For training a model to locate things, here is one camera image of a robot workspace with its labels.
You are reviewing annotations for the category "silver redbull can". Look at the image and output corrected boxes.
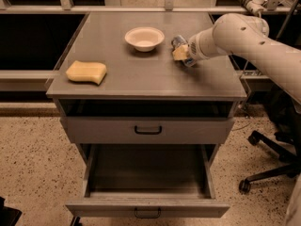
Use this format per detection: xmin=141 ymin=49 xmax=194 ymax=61
xmin=171 ymin=35 xmax=197 ymax=67

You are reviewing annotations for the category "black object bottom left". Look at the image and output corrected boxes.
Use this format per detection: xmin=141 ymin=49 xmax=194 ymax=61
xmin=0 ymin=197 xmax=22 ymax=226

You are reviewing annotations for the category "black office chair base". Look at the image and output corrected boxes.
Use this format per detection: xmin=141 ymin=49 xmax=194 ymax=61
xmin=238 ymin=104 xmax=301 ymax=196

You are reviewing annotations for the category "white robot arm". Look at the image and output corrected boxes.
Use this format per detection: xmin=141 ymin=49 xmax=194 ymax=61
xmin=172 ymin=13 xmax=301 ymax=103

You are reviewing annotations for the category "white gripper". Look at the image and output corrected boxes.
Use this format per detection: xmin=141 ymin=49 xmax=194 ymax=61
xmin=172 ymin=28 xmax=226 ymax=61

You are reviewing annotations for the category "open lower drawer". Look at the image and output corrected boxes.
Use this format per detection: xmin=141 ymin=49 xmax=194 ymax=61
xmin=66 ymin=145 xmax=230 ymax=218

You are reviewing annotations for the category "grey drawer cabinet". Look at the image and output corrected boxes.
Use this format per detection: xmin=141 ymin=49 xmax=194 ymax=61
xmin=45 ymin=10 xmax=248 ymax=218

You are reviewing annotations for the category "yellow sponge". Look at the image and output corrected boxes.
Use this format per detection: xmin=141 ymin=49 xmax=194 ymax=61
xmin=66 ymin=61 xmax=107 ymax=85

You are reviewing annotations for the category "closed upper drawer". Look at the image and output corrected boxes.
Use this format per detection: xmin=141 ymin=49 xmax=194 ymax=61
xmin=61 ymin=117 xmax=234 ymax=144

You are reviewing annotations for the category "white power strip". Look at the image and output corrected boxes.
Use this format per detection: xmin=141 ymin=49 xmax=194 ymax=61
xmin=238 ymin=0 xmax=266 ymax=17

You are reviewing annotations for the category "white paper bowl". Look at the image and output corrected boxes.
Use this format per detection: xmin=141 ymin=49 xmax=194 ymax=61
xmin=124 ymin=27 xmax=165 ymax=52

